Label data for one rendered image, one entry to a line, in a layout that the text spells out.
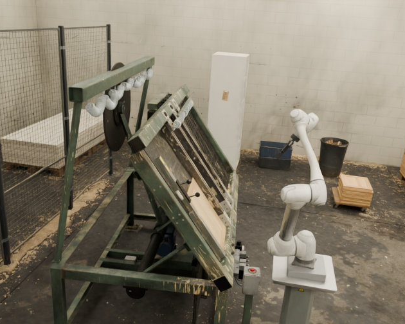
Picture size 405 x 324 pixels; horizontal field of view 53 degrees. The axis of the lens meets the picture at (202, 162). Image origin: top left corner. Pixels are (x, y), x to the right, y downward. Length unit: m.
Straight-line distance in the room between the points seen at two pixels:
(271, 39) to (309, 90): 1.26
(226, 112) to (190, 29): 2.17
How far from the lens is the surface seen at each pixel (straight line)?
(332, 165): 7.82
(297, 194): 2.96
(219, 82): 7.23
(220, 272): 3.11
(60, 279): 3.49
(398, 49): 8.72
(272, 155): 7.81
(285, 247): 3.37
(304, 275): 3.49
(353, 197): 6.57
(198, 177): 3.59
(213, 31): 8.59
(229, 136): 7.40
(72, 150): 2.96
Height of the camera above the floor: 2.70
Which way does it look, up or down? 20 degrees down
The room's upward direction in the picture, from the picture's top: 4 degrees clockwise
